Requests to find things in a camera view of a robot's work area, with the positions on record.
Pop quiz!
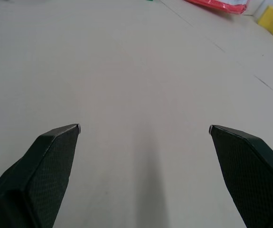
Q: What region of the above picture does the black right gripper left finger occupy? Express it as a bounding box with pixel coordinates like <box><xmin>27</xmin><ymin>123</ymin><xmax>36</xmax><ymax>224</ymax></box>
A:
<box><xmin>0</xmin><ymin>123</ymin><xmax>81</xmax><ymax>228</ymax></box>

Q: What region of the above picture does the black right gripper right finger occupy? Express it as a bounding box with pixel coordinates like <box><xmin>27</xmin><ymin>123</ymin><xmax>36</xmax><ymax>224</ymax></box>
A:
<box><xmin>208</xmin><ymin>124</ymin><xmax>273</xmax><ymax>228</ymax></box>

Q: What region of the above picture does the red flat packet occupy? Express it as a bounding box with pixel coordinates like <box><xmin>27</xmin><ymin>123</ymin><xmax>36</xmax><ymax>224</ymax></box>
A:
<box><xmin>183</xmin><ymin>0</ymin><xmax>248</xmax><ymax>15</ymax></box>

